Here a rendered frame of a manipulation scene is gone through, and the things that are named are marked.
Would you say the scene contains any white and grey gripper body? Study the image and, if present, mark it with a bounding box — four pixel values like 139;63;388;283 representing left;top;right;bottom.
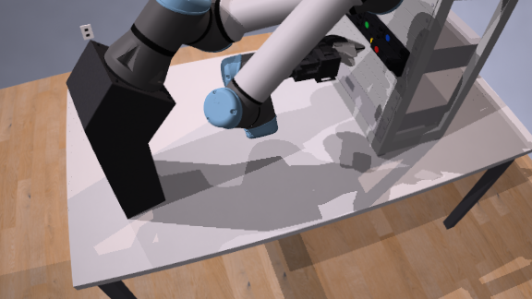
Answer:
290;42;342;83

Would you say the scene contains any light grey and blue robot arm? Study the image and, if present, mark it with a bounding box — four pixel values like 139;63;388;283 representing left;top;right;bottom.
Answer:
104;0;404;138

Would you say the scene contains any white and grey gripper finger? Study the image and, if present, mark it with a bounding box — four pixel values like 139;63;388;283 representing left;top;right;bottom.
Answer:
339;48;365;66
321;35;366;57

